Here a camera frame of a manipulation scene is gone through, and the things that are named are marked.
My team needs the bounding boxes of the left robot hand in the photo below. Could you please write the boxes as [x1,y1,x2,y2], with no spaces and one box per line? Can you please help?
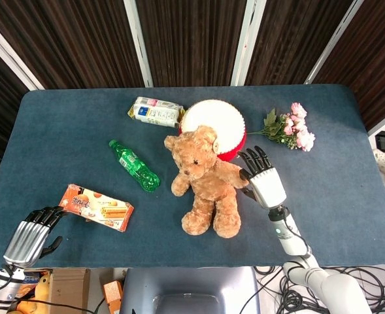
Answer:
[3,205,69,268]

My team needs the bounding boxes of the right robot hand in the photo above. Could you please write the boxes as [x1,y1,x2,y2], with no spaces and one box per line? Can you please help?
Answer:
[237,146,287,210]

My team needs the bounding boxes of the brown teddy bear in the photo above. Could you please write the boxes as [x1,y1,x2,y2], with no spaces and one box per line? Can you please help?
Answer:
[163,125,250,239]

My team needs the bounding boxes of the blue orange snack box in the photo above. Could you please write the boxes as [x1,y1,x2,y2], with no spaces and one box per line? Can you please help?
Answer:
[22,270,51,290]

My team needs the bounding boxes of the pink flower bouquet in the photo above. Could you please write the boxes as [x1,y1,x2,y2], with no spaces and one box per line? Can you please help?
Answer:
[246,102,316,152]

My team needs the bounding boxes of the yellow plush toy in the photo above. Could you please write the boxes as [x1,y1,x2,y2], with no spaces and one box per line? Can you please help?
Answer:
[15,274,54,314]

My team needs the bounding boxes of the brown cardboard box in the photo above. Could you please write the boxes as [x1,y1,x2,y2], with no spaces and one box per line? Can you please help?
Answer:
[48,268,92,314]

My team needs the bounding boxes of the blue table cloth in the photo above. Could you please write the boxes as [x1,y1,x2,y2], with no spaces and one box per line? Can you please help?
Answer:
[0,84,385,270]

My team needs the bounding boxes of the orange biscuit box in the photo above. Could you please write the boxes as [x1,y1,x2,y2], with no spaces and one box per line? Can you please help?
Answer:
[58,183,135,233]

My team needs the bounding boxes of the red and white drum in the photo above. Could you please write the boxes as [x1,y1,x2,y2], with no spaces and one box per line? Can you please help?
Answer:
[178,99,247,162]

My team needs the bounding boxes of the small orange box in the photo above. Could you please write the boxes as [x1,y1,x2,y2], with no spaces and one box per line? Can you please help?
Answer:
[102,280,124,311]

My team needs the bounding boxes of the green plastic bottle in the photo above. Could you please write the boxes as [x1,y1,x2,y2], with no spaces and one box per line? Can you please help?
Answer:
[109,139,161,193]

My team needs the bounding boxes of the white snack packet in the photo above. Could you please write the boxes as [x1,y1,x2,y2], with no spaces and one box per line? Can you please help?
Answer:
[127,96,186,128]

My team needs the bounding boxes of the grey robot chest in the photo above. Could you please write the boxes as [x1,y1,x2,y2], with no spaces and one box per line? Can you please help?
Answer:
[120,266,261,314]

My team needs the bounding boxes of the black cable tangle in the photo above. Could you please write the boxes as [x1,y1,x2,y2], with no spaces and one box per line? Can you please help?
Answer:
[244,265,385,314]

